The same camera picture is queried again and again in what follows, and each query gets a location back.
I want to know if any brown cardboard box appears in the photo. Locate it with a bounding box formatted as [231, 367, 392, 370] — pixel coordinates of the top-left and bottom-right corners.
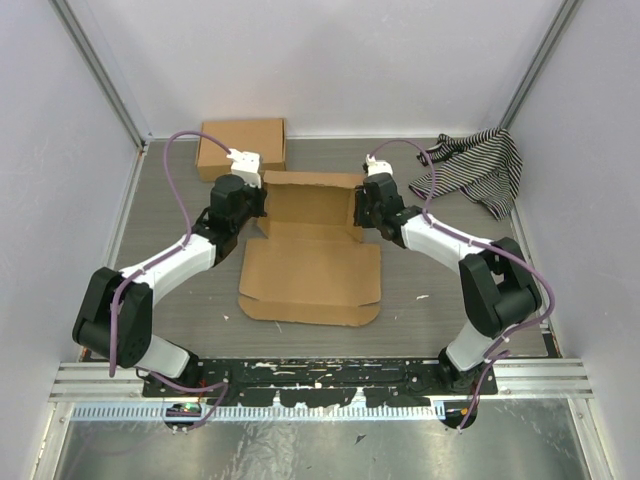
[238, 171, 381, 327]
[195, 118, 286, 182]

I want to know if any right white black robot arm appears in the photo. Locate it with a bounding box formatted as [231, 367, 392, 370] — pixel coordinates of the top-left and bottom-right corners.
[354, 173, 542, 395]

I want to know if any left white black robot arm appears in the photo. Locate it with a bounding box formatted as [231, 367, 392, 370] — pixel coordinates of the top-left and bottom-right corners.
[72, 174, 267, 397]

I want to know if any folded brown cardboard box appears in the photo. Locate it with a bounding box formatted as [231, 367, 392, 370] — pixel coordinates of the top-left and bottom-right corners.
[195, 118, 286, 182]

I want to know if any striped black white cloth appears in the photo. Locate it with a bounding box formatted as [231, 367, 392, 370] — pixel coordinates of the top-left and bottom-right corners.
[409, 128, 523, 221]

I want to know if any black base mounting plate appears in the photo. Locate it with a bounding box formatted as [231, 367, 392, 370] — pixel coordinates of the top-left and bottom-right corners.
[141, 356, 500, 407]

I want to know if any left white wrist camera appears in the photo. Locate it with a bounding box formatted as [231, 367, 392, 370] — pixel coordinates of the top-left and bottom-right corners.
[227, 148, 262, 188]

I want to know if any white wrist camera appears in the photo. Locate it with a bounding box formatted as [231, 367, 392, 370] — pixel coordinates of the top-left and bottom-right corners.
[363, 154, 394, 177]
[227, 148, 262, 188]

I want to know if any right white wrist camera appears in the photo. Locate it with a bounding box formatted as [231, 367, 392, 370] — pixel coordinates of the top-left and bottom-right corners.
[363, 154, 394, 177]

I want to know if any left aluminium corner post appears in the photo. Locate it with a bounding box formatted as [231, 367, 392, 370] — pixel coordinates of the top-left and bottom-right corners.
[49, 0, 146, 149]

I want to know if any aluminium corner post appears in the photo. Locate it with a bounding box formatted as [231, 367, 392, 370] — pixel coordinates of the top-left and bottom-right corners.
[49, 0, 146, 149]
[498, 0, 583, 130]

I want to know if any aluminium front rail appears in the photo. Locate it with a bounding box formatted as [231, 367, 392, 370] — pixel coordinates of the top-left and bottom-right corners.
[50, 358, 593, 401]

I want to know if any white slotted cable duct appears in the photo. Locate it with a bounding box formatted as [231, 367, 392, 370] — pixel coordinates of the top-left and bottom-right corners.
[71, 402, 445, 423]

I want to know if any right aluminium corner post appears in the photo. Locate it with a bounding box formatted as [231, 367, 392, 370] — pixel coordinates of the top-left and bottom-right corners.
[498, 0, 583, 130]

